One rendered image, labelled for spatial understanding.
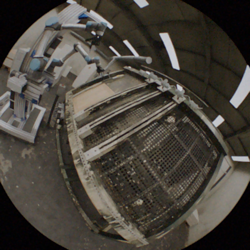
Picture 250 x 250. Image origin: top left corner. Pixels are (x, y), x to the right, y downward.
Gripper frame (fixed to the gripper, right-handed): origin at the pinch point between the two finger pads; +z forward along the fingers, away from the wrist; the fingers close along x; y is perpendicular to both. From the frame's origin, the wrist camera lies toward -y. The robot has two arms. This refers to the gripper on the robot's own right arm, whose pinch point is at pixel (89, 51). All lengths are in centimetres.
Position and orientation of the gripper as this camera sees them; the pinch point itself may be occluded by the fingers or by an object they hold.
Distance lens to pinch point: 97.6
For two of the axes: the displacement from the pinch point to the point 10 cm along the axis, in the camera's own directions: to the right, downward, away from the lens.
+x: -1.2, -8.3, 5.4
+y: 8.9, 1.5, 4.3
